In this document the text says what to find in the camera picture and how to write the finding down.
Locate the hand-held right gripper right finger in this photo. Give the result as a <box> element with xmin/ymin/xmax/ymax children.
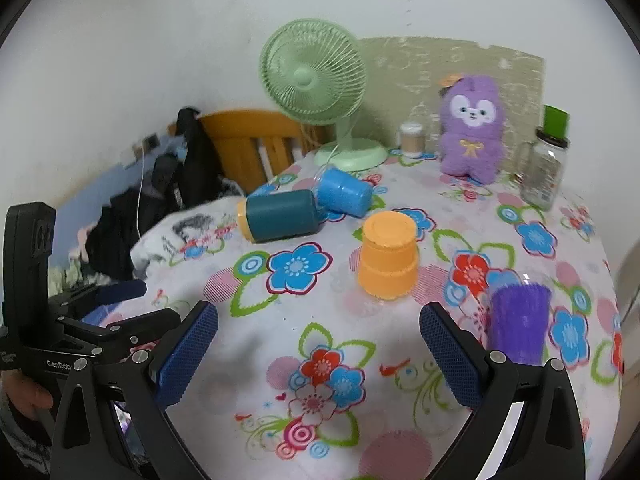
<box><xmin>419</xmin><ymin>301</ymin><xmax>586</xmax><ymax>480</ymax></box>

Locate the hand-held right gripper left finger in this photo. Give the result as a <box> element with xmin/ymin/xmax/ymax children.
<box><xmin>50</xmin><ymin>301</ymin><xmax>219</xmax><ymax>480</ymax></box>

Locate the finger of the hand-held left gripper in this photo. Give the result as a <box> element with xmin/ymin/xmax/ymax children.
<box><xmin>50</xmin><ymin>279</ymin><xmax>149</xmax><ymax>318</ymax></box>
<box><xmin>60</xmin><ymin>308</ymin><xmax>182</xmax><ymax>361</ymax></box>

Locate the purple plastic cup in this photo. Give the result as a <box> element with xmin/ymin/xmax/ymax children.
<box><xmin>487</xmin><ymin>282</ymin><xmax>553</xmax><ymax>366</ymax></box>

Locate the orange plastic cup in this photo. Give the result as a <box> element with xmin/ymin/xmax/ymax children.
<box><xmin>357</xmin><ymin>211</ymin><xmax>420</xmax><ymax>303</ymax></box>

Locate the dark teal cup yellow rim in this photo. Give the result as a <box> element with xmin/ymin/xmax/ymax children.
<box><xmin>236</xmin><ymin>188</ymin><xmax>325</xmax><ymax>244</ymax></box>

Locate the blue plastic cup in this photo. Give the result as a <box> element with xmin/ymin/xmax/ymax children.
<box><xmin>314</xmin><ymin>167</ymin><xmax>374</xmax><ymax>219</ymax></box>

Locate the person's left hand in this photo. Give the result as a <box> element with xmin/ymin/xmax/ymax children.
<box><xmin>0</xmin><ymin>370</ymin><xmax>55</xmax><ymax>422</ymax></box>

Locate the white printed cloth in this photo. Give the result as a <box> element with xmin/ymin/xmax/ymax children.
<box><xmin>130</xmin><ymin>207</ymin><xmax>242</xmax><ymax>281</ymax></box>

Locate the black bag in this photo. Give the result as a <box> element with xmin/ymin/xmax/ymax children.
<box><xmin>81</xmin><ymin>107</ymin><xmax>242</xmax><ymax>282</ymax></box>

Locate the wooden chair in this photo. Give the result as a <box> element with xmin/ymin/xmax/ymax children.
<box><xmin>167</xmin><ymin>108</ymin><xmax>322</xmax><ymax>197</ymax></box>

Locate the clear jar green lid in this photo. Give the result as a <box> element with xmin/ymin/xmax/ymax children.
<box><xmin>518</xmin><ymin>104</ymin><xmax>572</xmax><ymax>211</ymax></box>

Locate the small jar white lid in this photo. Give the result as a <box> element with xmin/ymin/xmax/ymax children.
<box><xmin>398</xmin><ymin>122</ymin><xmax>425</xmax><ymax>157</ymax></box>

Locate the purple plush toy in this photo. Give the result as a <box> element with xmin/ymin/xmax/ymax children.
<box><xmin>437</xmin><ymin>74</ymin><xmax>509</xmax><ymax>185</ymax></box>

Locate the green desk fan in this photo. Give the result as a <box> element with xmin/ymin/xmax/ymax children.
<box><xmin>258</xmin><ymin>18</ymin><xmax>389</xmax><ymax>172</ymax></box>

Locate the white cable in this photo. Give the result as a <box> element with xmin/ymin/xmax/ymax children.
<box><xmin>134</xmin><ymin>144</ymin><xmax>149</xmax><ymax>237</ymax></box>

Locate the beige wall paper sheet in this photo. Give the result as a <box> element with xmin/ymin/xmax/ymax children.
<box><xmin>357</xmin><ymin>36</ymin><xmax>546</xmax><ymax>162</ymax></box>

